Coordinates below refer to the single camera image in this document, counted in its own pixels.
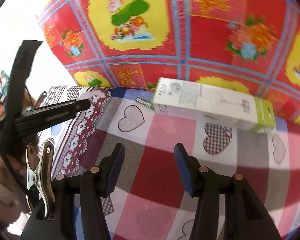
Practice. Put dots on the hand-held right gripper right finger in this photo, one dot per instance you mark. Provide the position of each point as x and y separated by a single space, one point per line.
185 172

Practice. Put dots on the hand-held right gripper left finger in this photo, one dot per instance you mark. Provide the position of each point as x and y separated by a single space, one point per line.
115 172

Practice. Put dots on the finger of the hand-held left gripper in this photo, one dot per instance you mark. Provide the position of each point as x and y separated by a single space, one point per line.
60 108
40 126

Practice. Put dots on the white and green carton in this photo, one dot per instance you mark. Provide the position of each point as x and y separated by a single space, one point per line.
202 100

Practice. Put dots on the person's left forearm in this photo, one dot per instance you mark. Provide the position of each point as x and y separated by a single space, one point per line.
2 192

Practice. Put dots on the checked heart bedsheet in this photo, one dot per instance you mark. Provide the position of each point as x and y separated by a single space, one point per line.
165 175

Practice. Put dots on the metal spring clip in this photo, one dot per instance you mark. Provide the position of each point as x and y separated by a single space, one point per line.
45 200

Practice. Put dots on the green batteries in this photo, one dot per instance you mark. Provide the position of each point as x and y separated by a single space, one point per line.
145 103

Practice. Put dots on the red floral printed cloth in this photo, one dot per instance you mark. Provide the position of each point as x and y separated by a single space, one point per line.
202 42

